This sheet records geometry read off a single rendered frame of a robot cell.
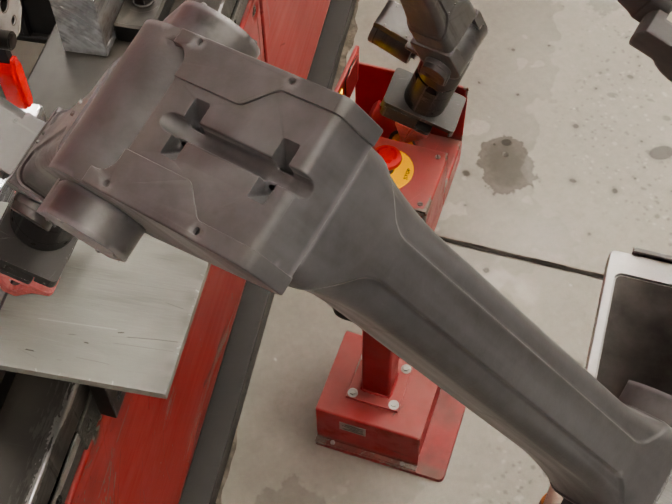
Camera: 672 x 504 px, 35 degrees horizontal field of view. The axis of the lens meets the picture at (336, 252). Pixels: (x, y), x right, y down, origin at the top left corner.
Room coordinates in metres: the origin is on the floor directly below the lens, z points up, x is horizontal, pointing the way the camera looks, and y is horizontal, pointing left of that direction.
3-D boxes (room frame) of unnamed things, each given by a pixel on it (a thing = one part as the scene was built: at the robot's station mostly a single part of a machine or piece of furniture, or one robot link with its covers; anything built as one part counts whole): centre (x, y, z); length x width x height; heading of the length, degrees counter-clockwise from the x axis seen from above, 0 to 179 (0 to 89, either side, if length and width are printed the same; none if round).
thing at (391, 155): (0.90, -0.07, 0.79); 0.04 x 0.04 x 0.04
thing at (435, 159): (0.94, -0.07, 0.75); 0.20 x 0.16 x 0.18; 160
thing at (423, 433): (0.93, -0.10, 0.06); 0.25 x 0.20 x 0.12; 70
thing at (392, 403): (0.94, -0.07, 0.13); 0.10 x 0.10 x 0.01; 70
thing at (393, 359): (0.94, -0.07, 0.39); 0.05 x 0.05 x 0.54; 70
